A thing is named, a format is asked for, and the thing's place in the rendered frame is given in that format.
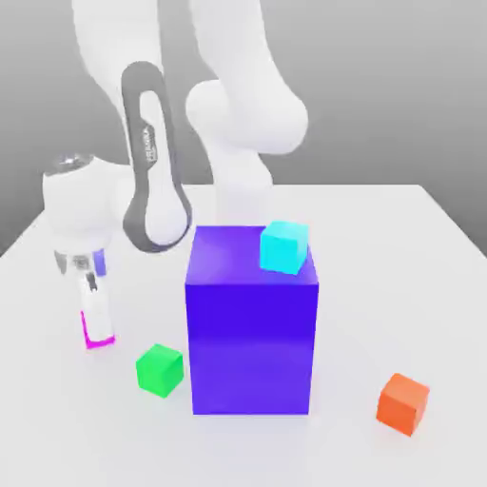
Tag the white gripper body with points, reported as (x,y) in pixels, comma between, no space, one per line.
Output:
(96,308)

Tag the large blue box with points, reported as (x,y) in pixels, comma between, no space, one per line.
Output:
(251,342)

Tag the small orange cube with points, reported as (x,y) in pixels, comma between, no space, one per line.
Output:
(401,405)

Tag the small green cube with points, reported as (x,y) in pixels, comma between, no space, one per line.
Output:
(159,371)

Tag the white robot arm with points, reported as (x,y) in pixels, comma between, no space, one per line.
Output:
(243,114)

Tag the small magenta cube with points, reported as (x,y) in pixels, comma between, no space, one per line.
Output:
(88,342)

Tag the small cyan cube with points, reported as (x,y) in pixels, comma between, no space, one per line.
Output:
(283,247)

